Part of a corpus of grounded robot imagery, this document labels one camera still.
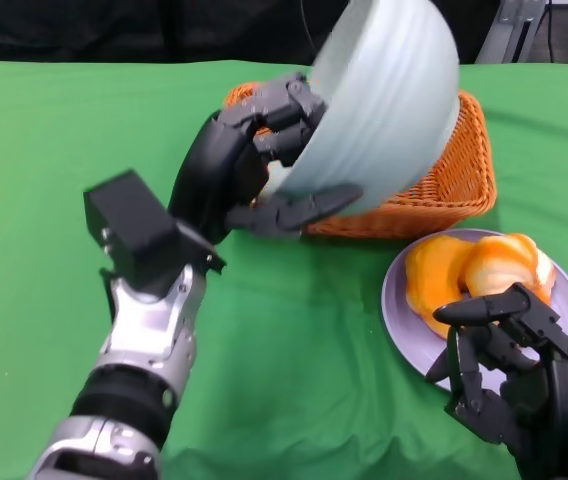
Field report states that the striped croissant bread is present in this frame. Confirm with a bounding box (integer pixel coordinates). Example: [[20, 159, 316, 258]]
[[463, 233, 557, 307]]

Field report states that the grey metal stand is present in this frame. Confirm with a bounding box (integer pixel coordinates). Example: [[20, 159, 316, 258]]
[[473, 0, 550, 65]]

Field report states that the orange wicker basket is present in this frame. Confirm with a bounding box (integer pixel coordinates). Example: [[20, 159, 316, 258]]
[[222, 82, 497, 240]]

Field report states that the black cloth backdrop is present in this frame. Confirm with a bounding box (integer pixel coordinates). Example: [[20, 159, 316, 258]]
[[0, 0, 568, 75]]

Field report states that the striped ring-shaped bread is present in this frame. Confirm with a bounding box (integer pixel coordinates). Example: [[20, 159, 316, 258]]
[[404, 237, 485, 341]]

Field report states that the lilac plate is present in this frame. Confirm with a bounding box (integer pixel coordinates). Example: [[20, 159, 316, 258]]
[[381, 228, 568, 394]]

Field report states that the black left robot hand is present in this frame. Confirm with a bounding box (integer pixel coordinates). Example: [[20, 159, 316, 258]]
[[167, 72, 365, 246]]

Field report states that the thin black hanging cable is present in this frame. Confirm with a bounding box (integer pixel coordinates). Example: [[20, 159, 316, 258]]
[[299, 0, 316, 47]]

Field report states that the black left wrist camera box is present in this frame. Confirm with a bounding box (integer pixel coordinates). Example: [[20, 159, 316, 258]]
[[82, 168, 228, 294]]

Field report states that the pale green bowl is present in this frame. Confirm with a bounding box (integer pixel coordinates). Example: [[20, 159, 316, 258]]
[[273, 0, 461, 219]]

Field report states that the green tablecloth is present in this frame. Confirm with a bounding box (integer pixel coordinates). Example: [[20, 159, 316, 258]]
[[0, 59, 568, 480]]

